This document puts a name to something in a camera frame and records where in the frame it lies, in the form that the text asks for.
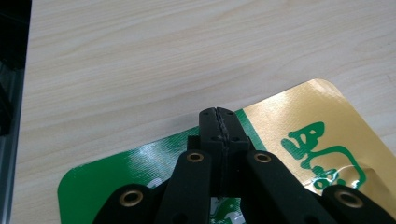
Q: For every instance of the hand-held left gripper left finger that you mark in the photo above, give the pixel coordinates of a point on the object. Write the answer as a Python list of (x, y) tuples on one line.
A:
[(208, 130)]

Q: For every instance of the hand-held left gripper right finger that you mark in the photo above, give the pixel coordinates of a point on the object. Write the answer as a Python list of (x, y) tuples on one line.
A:
[(233, 133)]

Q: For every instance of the green and gold pouch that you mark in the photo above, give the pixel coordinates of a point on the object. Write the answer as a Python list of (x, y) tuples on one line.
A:
[(280, 124)]

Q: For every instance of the dark metal frame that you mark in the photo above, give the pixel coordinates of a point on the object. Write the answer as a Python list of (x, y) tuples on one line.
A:
[(11, 124)]

